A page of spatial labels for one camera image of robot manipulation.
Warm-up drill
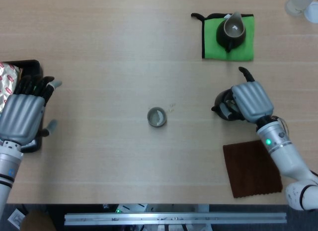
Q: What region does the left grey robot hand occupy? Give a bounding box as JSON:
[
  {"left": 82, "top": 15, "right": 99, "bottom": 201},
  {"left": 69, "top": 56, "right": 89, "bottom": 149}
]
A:
[{"left": 0, "top": 76, "right": 63, "bottom": 152}]

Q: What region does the dark ceramic pouring pitcher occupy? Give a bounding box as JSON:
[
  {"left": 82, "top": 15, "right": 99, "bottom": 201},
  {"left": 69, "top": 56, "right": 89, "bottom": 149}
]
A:
[{"left": 215, "top": 11, "right": 247, "bottom": 53}]

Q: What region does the white round lid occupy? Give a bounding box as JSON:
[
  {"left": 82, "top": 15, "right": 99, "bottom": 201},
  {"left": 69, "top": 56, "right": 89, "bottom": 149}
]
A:
[{"left": 304, "top": 1, "right": 318, "bottom": 24}]

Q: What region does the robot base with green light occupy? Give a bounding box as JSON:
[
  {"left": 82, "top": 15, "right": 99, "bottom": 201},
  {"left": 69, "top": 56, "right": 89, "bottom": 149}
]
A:
[{"left": 101, "top": 203, "right": 211, "bottom": 213}]

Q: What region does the grey-green ceramic teacup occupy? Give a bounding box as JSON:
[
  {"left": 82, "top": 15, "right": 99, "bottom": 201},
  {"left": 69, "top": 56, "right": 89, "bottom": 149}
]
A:
[{"left": 146, "top": 106, "right": 167, "bottom": 128}]

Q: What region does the brown ribbed cloth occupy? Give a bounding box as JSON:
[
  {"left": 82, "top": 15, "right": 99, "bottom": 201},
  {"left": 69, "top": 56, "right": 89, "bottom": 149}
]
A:
[{"left": 222, "top": 139, "right": 283, "bottom": 199}]

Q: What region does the black plastic tray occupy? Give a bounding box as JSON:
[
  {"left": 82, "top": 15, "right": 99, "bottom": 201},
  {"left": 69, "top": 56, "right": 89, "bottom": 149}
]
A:
[{"left": 0, "top": 59, "right": 44, "bottom": 152}]

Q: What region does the brown round stool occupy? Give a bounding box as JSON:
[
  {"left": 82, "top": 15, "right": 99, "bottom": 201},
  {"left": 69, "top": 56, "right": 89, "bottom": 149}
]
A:
[{"left": 19, "top": 210, "right": 57, "bottom": 231}]

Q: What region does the frosted glass bottle wooden cap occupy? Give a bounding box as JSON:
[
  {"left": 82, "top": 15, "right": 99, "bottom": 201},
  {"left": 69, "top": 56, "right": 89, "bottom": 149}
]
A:
[{"left": 284, "top": 0, "right": 314, "bottom": 17}]

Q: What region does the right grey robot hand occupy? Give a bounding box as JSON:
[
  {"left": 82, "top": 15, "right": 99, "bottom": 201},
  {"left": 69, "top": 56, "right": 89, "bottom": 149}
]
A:
[{"left": 222, "top": 66, "right": 275, "bottom": 124}]

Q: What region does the green cloth with black trim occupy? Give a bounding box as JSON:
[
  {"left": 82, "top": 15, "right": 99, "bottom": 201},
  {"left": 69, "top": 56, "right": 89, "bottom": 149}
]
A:
[{"left": 190, "top": 12, "right": 255, "bottom": 62}]

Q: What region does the black cast iron teapot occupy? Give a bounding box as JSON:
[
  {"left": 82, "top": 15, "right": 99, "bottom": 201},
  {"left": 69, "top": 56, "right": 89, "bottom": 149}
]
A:
[{"left": 211, "top": 89, "right": 249, "bottom": 122}]

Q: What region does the white floor socket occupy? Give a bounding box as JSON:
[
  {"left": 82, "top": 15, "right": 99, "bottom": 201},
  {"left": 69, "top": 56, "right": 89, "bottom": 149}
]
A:
[{"left": 7, "top": 208, "right": 26, "bottom": 229}]

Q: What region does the aluminium profile rail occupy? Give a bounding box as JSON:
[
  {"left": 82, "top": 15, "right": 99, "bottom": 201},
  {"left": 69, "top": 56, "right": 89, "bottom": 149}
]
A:
[{"left": 64, "top": 212, "right": 288, "bottom": 226}]

